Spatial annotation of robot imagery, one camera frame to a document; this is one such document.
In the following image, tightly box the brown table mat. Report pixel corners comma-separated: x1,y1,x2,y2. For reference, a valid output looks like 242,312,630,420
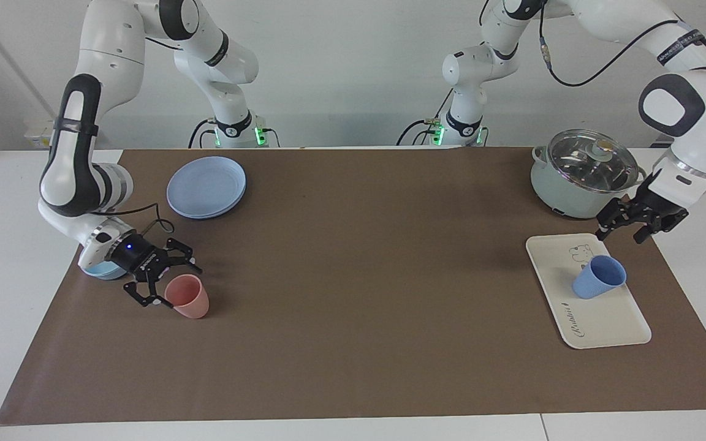
0,147,706,426

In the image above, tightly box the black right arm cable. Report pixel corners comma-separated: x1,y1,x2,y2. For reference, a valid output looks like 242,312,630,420
101,203,175,237

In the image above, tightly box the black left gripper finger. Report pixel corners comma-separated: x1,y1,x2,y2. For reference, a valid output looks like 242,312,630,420
595,197,636,241
635,214,666,244

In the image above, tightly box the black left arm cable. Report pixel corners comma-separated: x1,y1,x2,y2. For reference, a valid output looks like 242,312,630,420
539,18,706,88

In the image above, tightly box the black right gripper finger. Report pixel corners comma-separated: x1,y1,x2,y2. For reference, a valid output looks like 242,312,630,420
123,276,173,308
166,238,203,274

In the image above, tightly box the blue plastic plate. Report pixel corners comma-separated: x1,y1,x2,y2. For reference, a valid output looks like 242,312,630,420
166,156,247,217
172,184,248,220

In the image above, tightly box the black base cable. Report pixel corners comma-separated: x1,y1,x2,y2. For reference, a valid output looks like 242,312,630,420
189,118,216,149
397,92,454,146

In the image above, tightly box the cream rectangular tray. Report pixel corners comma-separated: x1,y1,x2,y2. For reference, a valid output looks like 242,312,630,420
525,233,652,350

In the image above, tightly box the white power strip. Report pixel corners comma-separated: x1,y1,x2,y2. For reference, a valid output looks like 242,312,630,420
24,119,56,149

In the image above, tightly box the light blue bowl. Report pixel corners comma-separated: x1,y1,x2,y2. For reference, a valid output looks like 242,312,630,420
78,254,131,281

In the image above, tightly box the pale green cooking pot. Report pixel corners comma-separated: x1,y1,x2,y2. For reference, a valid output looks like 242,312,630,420
530,144,648,219

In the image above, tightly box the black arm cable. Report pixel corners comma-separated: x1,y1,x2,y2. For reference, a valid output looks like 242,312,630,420
101,203,175,237
539,18,706,88

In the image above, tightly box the pink plastic cup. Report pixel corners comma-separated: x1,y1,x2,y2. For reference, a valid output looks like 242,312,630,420
164,274,210,320

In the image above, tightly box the blue plastic cup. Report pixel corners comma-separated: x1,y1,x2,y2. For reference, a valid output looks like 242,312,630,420
572,255,627,300

